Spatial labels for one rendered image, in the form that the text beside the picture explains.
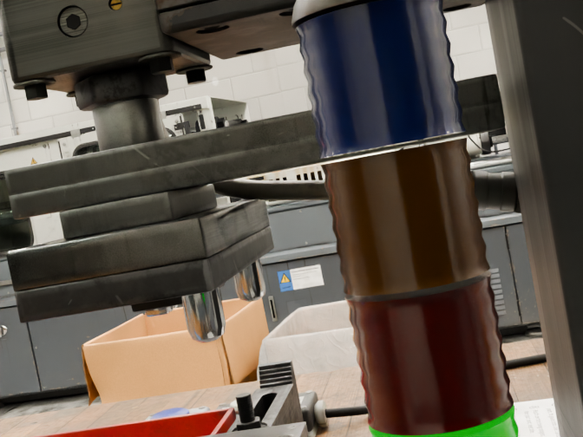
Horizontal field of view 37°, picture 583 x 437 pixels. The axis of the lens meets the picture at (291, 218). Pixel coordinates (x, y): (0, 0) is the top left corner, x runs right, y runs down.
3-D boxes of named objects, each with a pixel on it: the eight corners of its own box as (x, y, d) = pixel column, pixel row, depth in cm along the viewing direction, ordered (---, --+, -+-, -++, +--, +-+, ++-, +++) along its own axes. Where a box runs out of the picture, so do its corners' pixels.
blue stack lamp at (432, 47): (326, 158, 24) (304, 40, 24) (462, 132, 24) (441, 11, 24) (311, 159, 21) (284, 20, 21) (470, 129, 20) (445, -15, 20)
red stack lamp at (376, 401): (371, 399, 25) (350, 284, 25) (506, 380, 24) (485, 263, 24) (363, 444, 21) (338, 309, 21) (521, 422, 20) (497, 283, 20)
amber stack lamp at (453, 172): (349, 279, 25) (328, 163, 24) (484, 257, 24) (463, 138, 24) (337, 303, 21) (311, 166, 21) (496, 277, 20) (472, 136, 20)
